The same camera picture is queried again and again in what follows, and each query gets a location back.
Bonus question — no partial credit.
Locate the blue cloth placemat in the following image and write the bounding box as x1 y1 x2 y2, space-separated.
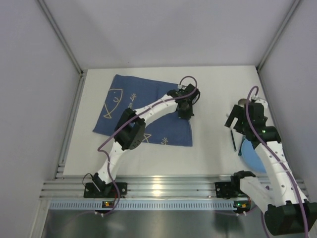
92 73 193 147

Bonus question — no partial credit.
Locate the black handled knife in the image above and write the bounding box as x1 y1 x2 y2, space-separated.
226 114 237 152

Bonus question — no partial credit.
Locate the blue plastic plate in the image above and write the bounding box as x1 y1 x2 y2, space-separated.
241 139 266 174

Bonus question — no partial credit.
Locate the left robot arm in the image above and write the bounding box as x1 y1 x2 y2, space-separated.
92 84 201 194

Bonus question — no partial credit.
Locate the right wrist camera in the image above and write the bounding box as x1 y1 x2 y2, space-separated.
251 96 268 106

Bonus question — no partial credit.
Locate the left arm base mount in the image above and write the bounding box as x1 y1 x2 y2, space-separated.
83 173 128 198

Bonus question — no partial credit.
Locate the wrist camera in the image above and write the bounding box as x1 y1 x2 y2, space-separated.
177 84 187 90
251 96 268 106

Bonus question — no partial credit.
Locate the right frame post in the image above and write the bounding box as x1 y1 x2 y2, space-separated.
256 0 303 73

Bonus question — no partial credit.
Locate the aluminium rail beam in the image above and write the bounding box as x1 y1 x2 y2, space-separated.
39 175 309 200

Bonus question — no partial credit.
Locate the left frame post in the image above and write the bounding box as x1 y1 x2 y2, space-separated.
36 0 83 76

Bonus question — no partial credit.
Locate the beige cup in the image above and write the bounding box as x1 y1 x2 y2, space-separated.
238 98 248 107

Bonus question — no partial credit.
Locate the perforated cable duct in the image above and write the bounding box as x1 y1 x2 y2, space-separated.
50 200 250 211

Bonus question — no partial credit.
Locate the frame post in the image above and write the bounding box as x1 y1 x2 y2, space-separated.
256 0 303 73
36 0 83 76

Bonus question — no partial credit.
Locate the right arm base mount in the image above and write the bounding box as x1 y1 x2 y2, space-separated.
214 181 247 199

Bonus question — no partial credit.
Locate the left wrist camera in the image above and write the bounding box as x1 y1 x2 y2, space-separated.
177 84 187 90

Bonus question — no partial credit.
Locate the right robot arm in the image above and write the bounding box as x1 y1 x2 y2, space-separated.
225 100 317 237

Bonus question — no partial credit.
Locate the spoon with blue handle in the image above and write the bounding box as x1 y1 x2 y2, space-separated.
238 137 245 156

